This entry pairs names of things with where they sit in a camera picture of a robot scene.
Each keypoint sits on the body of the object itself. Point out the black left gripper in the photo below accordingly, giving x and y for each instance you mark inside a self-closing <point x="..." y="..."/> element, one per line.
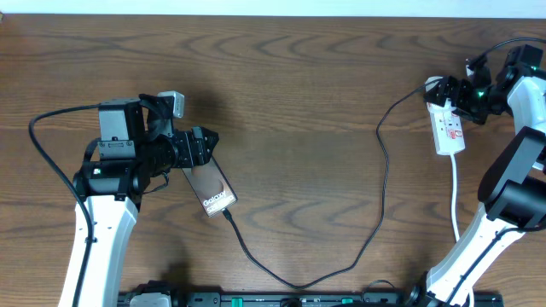
<point x="201" y="154"/>

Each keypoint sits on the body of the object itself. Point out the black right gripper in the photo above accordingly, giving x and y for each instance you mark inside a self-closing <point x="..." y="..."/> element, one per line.
<point x="461" y="86"/>

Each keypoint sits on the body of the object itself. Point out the white power strip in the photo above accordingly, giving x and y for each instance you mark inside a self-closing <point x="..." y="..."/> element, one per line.
<point x="446" y="128"/>

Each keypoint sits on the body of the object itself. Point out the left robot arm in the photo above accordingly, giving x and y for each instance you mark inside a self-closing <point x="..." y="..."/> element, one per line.
<point x="138" y="142"/>

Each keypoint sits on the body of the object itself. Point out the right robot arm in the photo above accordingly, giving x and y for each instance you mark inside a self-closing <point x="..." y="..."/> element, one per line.
<point x="511" y="202"/>

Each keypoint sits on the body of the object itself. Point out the white USB charger adapter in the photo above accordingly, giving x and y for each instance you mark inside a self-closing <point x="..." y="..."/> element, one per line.
<point x="439" y="93"/>

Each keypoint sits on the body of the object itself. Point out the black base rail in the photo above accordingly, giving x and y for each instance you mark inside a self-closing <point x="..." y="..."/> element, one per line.
<point x="381" y="298"/>

